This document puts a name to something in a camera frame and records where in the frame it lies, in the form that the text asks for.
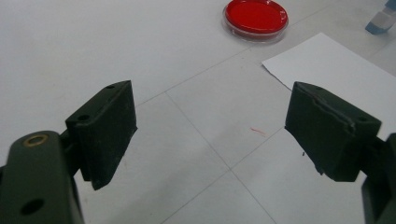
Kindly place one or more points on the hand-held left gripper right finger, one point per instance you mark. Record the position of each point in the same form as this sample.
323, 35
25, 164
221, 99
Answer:
327, 137

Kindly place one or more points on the blue and white stamp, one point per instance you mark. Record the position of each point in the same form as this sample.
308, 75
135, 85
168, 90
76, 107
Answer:
381, 21

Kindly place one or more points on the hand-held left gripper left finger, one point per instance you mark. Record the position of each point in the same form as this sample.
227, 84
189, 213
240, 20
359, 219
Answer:
106, 133

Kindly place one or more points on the white paper sheet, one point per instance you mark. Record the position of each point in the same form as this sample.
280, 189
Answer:
327, 62

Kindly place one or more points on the round red ink pad dish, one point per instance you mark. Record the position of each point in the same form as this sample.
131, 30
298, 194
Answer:
255, 15

